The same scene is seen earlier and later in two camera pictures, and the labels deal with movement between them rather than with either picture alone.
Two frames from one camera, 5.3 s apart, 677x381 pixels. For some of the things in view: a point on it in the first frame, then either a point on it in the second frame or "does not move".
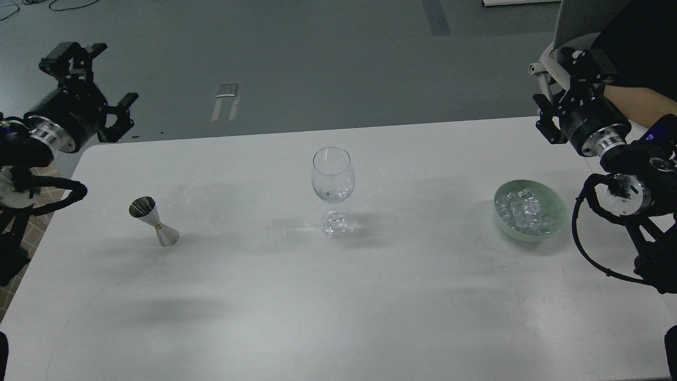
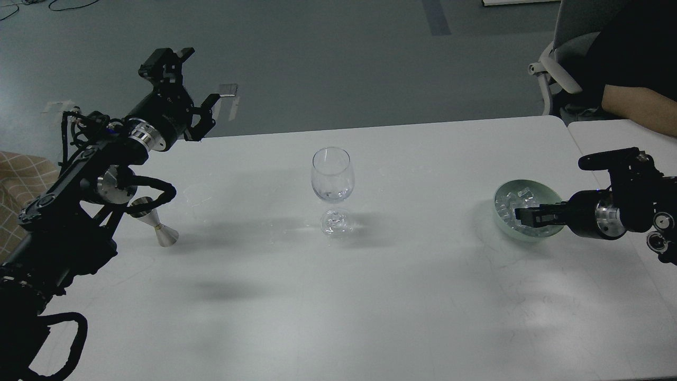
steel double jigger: (145, 208) does not move
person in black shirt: (643, 44) does not move
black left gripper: (70, 115) → (162, 117)
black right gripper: (591, 122) → (627, 205)
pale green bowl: (529, 211) does not move
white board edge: (495, 2) does not move
